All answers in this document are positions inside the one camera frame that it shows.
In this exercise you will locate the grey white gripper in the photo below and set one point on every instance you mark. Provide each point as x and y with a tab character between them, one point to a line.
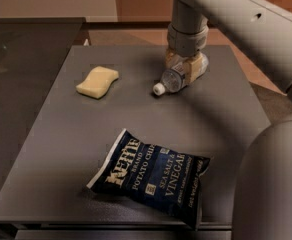
187	43

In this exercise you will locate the clear blue-label plastic bottle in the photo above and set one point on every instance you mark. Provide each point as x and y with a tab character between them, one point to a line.
172	80

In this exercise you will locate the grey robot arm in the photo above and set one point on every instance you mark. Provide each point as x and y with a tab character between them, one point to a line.
262	31

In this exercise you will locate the yellow sponge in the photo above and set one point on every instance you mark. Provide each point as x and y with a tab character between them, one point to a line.
97	82

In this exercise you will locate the blue Kettle chips bag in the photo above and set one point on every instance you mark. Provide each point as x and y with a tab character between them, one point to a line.
153	175

